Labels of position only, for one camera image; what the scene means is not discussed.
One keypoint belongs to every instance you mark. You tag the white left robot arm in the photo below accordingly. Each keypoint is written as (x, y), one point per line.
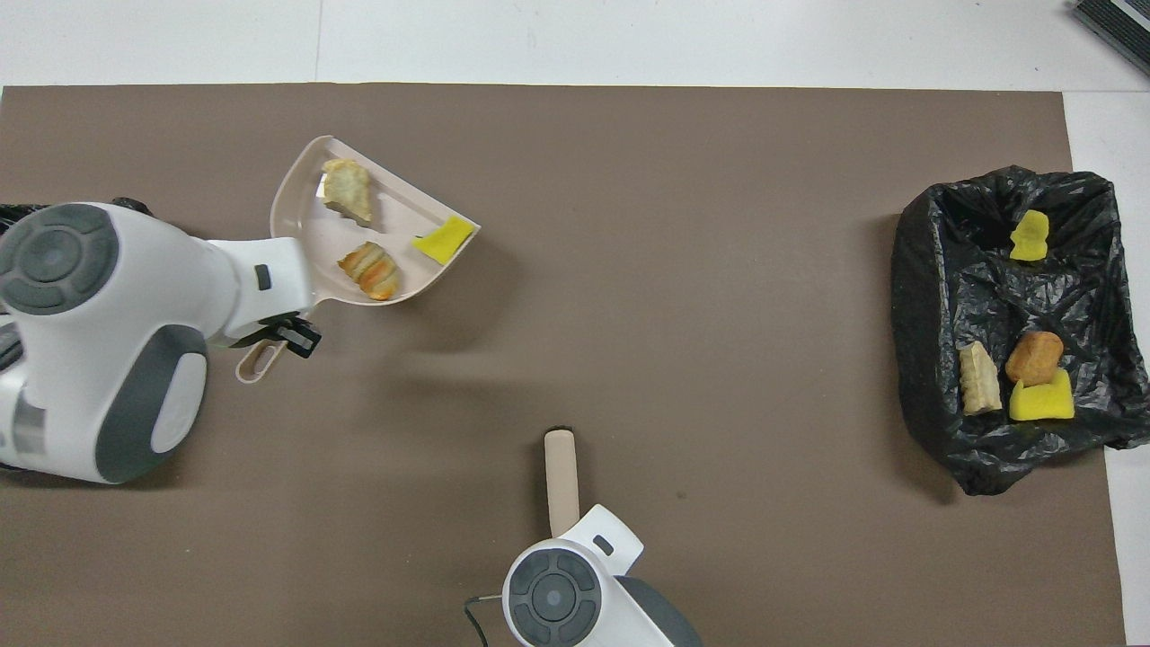
(108, 359)

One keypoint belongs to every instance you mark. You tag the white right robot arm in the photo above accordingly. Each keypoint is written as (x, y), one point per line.
(557, 598)

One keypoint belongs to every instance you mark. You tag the dark grey ribbed block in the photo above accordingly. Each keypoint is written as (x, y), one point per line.
(1119, 27)

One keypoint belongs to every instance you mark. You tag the beige hand brush black bristles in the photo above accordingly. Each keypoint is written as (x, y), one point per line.
(561, 476)

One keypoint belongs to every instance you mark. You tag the striped croissant pastry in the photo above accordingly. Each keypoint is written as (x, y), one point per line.
(348, 189)
(979, 379)
(370, 271)

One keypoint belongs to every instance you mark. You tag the black bag lined bin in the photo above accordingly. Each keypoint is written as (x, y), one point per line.
(952, 270)
(133, 206)

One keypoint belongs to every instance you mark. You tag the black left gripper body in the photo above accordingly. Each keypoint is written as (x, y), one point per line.
(265, 331)

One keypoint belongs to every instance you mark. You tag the brown table mat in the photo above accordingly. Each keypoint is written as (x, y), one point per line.
(674, 225)

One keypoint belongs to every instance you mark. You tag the beige plastic dustpan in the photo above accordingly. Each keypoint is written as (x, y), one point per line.
(305, 238)

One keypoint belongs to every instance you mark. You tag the brown bread roll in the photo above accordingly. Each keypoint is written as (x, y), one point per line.
(1033, 357)

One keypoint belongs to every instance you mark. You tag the yellow sponge piece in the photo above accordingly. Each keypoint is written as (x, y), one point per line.
(443, 239)
(1044, 403)
(1029, 237)

